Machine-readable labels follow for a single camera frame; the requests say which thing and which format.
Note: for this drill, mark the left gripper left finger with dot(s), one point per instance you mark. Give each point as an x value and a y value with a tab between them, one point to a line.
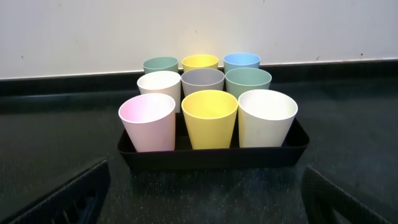
62	202

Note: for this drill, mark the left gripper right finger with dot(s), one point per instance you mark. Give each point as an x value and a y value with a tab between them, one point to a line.
329	202

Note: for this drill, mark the white cup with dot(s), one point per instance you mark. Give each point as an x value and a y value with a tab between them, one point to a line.
158	83
265	124

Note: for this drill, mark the pink cup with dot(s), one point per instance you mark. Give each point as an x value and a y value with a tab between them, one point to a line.
147	124

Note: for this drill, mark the black tray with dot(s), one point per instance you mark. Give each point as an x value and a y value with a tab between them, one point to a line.
217	158

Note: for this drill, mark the yellow cup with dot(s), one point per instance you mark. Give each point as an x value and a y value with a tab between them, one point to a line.
209	124
199	61

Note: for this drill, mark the green cup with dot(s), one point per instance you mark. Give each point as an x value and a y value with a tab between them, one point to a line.
247	81
160	64

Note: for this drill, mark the blue cup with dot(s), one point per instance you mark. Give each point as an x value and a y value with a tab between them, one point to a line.
241	59

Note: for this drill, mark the grey cup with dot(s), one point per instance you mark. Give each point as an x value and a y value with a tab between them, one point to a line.
202	78

